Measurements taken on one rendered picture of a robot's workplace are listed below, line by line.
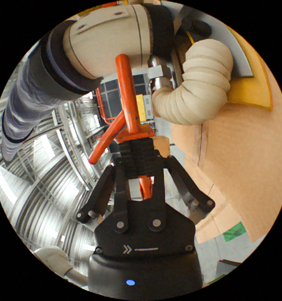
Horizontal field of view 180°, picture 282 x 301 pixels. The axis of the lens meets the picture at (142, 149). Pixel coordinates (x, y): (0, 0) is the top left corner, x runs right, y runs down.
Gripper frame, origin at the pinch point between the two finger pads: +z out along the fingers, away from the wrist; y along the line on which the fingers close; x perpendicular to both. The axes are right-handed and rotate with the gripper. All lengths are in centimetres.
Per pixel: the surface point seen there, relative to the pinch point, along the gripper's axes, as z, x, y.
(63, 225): 5, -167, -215
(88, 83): 1.5, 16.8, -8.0
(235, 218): -15, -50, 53
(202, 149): -2.6, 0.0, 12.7
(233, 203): -13.7, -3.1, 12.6
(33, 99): -6.0, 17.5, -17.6
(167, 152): 126, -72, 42
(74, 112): 435, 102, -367
